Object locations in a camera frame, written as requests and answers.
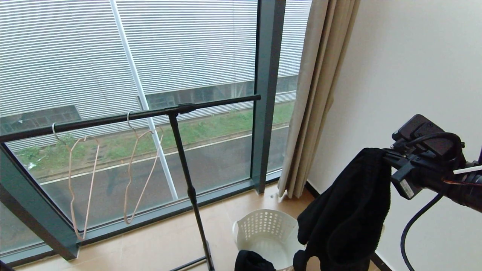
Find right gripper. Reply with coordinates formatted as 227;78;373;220
391;156;466;200

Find black garment with white cords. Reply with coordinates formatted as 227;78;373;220
293;147;392;271

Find white laundry basket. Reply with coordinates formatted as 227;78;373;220
232;209;306;271

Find pink clothes hanger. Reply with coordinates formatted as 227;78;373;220
123;111;165;225
52;122;101;242

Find black clothes rack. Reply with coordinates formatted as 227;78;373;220
0;94;262;271

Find beige curtain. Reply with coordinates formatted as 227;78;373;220
277;0;360;199

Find window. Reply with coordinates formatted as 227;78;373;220
0;0;313;266

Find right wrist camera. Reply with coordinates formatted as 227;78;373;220
391;114;466;159

